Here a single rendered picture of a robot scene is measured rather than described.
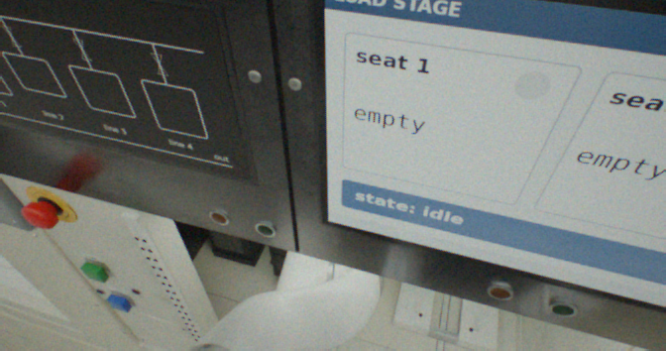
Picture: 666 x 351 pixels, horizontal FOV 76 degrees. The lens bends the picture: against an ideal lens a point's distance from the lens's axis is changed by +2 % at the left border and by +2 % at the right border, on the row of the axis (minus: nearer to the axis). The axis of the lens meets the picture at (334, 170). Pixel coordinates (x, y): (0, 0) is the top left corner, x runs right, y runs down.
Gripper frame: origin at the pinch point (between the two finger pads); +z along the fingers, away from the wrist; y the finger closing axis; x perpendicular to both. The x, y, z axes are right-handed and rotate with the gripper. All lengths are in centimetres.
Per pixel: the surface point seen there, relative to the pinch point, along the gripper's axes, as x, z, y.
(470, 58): 46, -35, 13
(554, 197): 37, -36, 21
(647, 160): 41, -36, 24
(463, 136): 40, -35, 14
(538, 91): 44, -36, 17
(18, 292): -34, -21, -72
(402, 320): -28.8, -14.9, 17.1
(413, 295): -28.7, -8.9, 19.1
